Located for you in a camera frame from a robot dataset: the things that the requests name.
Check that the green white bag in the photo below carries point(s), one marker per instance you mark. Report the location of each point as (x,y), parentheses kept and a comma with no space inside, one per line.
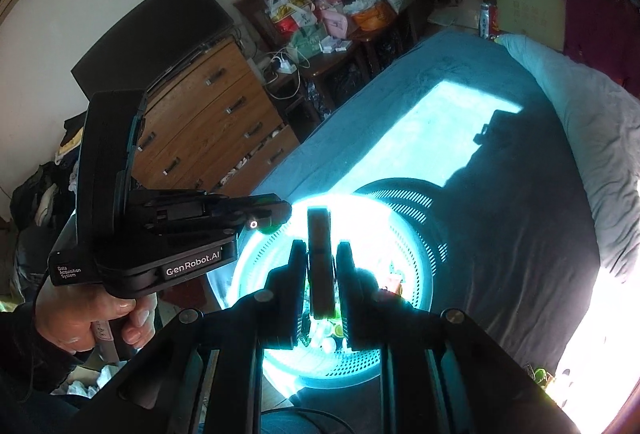
(307,41)

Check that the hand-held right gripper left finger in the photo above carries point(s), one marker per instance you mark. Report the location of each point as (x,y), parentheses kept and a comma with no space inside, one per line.
(292,314)

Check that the pile of small white bottles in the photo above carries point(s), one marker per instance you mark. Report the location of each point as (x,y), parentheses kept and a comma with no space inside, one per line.
(327,339)

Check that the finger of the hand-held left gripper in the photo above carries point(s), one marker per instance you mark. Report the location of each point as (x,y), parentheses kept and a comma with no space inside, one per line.
(260,209)

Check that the small white box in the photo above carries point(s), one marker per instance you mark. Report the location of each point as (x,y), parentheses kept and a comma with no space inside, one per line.
(342,46)
(327,46)

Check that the red can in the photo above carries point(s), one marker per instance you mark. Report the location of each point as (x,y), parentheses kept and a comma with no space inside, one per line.
(496,24)

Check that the blue white can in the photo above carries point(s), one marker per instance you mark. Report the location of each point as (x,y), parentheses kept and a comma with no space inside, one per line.
(485,21)

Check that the orange bag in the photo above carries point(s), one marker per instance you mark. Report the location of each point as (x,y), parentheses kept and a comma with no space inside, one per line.
(375,16)

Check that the dark rectangular block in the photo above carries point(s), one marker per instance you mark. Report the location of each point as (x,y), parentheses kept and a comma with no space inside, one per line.
(320,264)

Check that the white yellow bag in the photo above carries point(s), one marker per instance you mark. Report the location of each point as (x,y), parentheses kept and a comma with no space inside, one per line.
(292,11)

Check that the pink bag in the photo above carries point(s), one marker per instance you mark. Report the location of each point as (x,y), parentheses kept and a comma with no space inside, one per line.
(334,21)

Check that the teal plastic basket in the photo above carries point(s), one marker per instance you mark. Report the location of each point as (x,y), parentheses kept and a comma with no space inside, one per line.
(425,234)

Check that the grey quilt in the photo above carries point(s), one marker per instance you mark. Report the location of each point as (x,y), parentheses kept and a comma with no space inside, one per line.
(600,139)

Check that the person's left forearm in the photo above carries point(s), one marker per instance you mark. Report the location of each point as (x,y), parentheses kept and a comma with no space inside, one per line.
(20,354)

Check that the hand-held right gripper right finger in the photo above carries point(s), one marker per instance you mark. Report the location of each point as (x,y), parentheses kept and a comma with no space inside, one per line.
(347,314)

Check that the white power strip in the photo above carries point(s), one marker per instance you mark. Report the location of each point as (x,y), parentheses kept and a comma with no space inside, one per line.
(285,65)

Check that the dark wooden table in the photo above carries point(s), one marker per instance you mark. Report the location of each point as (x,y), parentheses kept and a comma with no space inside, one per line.
(248,16)

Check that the black plastic bag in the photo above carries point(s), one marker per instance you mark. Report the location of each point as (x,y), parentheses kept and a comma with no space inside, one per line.
(350,76)

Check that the maroon cloth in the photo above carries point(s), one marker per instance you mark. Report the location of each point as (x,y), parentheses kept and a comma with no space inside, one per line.
(600,24)

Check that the small orange item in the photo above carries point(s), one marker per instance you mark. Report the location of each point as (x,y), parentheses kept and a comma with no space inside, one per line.
(392,284)

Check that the black flat television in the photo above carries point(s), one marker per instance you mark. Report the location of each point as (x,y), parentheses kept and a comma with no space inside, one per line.
(150,39)

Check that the person's left hand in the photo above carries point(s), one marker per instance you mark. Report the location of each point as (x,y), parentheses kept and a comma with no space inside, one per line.
(75,314)

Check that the white crumpled paper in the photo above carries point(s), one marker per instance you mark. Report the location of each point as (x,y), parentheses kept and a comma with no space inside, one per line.
(82,386)

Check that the wooden drawer dresser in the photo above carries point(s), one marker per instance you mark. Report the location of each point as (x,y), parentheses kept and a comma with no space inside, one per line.
(215,124)

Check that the teal bed sheet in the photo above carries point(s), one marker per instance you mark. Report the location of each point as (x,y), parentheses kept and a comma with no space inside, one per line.
(400,79)

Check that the pile of clothes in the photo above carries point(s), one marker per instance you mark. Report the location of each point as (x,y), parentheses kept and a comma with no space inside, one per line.
(45,194)

